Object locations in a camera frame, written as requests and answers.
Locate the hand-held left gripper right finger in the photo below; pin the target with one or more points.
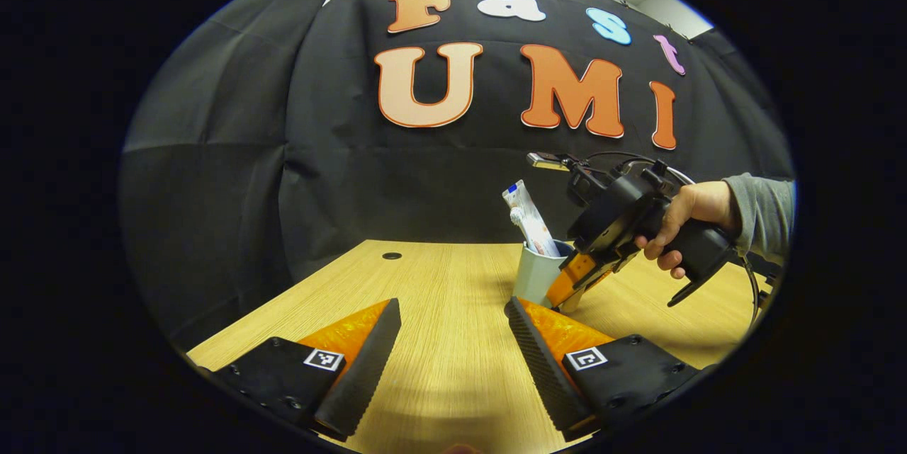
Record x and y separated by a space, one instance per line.
542 376

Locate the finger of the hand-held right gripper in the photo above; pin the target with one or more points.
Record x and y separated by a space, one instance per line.
570 280
602 273

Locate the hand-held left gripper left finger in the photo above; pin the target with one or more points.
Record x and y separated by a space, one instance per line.
368 369

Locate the white toothbrush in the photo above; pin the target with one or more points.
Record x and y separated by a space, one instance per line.
519 217

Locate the white toothpaste tube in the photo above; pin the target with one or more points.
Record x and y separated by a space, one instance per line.
524 199

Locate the wooden desktop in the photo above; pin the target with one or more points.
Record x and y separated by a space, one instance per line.
439 298

